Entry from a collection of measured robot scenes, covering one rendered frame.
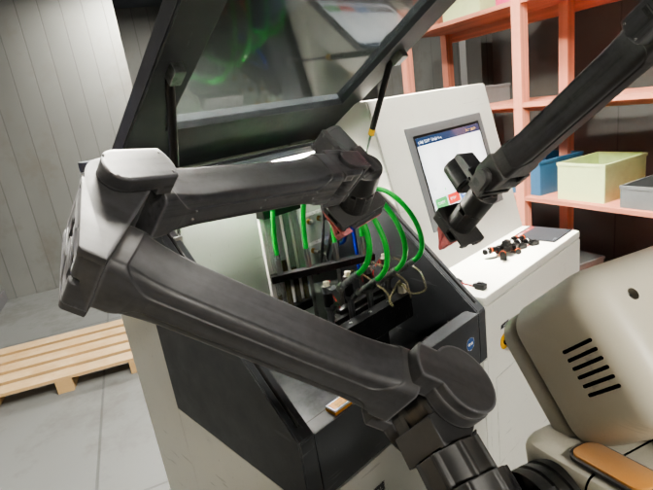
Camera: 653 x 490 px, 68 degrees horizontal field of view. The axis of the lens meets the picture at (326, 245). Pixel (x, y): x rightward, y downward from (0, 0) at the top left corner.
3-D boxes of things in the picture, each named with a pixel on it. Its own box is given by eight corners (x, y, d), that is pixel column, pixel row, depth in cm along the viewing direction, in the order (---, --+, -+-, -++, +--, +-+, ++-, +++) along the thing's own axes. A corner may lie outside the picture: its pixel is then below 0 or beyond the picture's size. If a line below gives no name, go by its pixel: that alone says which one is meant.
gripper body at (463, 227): (455, 207, 109) (470, 186, 103) (481, 242, 105) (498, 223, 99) (432, 213, 106) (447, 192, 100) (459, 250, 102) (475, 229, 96)
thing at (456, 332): (326, 500, 99) (314, 434, 94) (311, 489, 102) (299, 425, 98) (480, 364, 138) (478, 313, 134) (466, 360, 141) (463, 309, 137)
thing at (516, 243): (510, 263, 157) (509, 248, 155) (480, 260, 165) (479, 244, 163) (540, 243, 171) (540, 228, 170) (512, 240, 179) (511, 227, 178)
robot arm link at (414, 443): (417, 486, 47) (454, 462, 44) (370, 391, 52) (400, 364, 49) (471, 465, 52) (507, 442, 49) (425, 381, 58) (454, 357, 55)
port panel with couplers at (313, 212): (315, 267, 159) (301, 175, 150) (308, 266, 161) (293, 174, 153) (343, 256, 167) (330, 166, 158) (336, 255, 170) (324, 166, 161)
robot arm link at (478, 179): (489, 178, 88) (524, 173, 91) (458, 133, 93) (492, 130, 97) (458, 218, 97) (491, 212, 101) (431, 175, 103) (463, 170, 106)
